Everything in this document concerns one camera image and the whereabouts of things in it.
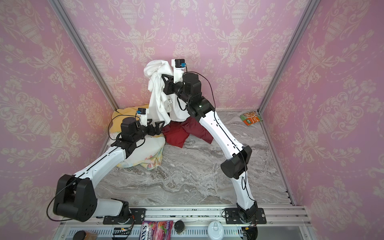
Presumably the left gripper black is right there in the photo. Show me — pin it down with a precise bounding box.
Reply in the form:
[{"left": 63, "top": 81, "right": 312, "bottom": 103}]
[{"left": 131, "top": 118, "right": 165, "bottom": 144}]

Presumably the white cloth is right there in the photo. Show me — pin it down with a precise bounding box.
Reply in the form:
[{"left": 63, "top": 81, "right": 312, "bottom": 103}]
[{"left": 144, "top": 60, "right": 190, "bottom": 125}]

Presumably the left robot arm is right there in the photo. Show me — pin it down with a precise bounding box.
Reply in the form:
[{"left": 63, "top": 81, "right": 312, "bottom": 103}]
[{"left": 50, "top": 117, "right": 165, "bottom": 224}]

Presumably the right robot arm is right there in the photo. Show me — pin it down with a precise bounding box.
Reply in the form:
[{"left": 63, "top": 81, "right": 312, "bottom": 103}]
[{"left": 162, "top": 72, "right": 259, "bottom": 224}]

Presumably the red cloth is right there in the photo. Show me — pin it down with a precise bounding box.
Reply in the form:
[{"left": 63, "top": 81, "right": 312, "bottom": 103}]
[{"left": 163, "top": 122, "right": 190, "bottom": 148}]

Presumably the floral pastel cloth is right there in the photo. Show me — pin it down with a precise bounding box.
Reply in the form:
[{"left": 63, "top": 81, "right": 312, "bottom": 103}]
[{"left": 118, "top": 134, "right": 166, "bottom": 171}]

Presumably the maroon cloth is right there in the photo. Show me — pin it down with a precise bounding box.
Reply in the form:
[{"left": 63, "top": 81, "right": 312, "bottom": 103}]
[{"left": 179, "top": 117, "right": 214, "bottom": 144}]

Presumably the yellow cloth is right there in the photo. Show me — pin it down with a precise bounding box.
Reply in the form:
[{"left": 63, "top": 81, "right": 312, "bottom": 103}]
[{"left": 109, "top": 104, "right": 149, "bottom": 134}]

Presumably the green orange snack packet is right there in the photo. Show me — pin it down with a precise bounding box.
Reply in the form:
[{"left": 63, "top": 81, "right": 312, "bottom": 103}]
[{"left": 240, "top": 110, "right": 263, "bottom": 126}]

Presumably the small black knob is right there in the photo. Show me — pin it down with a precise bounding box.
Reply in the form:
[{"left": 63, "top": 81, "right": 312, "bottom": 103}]
[{"left": 174, "top": 220, "right": 186, "bottom": 235}]

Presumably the pink candy bag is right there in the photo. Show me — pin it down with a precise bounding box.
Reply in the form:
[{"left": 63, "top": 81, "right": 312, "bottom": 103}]
[{"left": 139, "top": 221, "right": 174, "bottom": 240}]

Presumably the white round lid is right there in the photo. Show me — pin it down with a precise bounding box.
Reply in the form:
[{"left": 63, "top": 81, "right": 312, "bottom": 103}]
[{"left": 208, "top": 221, "right": 224, "bottom": 240}]

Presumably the brown jar black lid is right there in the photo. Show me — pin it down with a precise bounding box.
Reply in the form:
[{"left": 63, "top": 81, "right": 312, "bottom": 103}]
[{"left": 72, "top": 230, "right": 98, "bottom": 240}]

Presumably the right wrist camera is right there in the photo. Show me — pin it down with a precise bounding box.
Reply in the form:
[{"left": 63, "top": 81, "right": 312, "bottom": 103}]
[{"left": 171, "top": 59, "right": 187, "bottom": 83}]

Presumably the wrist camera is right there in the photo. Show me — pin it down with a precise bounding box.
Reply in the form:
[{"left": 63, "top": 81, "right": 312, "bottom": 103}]
[
  {"left": 136, "top": 108, "right": 149, "bottom": 127},
  {"left": 171, "top": 59, "right": 187, "bottom": 83}
]

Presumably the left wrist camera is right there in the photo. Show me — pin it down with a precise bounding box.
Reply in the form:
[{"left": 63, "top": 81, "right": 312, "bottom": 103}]
[{"left": 136, "top": 108, "right": 149, "bottom": 127}]

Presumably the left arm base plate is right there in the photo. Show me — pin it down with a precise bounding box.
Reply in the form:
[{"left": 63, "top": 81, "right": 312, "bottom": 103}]
[{"left": 103, "top": 208, "right": 147, "bottom": 225}]

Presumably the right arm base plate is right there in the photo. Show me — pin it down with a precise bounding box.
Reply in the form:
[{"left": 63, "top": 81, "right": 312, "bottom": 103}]
[{"left": 224, "top": 208, "right": 267, "bottom": 225}]

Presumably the left aluminium corner post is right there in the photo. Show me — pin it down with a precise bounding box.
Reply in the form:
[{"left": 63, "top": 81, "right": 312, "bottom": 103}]
[{"left": 48, "top": 0, "right": 119, "bottom": 110}]

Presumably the aluminium corner post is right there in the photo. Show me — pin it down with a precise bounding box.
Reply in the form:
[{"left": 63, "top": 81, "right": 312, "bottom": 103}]
[
  {"left": 259, "top": 0, "right": 321, "bottom": 115},
  {"left": 48, "top": 0, "right": 119, "bottom": 110}
]

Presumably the aluminium front rail frame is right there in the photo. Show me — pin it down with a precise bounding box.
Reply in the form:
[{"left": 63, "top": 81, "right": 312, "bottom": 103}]
[{"left": 53, "top": 204, "right": 316, "bottom": 240}]

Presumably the right aluminium corner post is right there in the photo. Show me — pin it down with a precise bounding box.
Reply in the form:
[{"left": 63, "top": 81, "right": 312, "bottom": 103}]
[{"left": 259, "top": 0, "right": 321, "bottom": 115}]

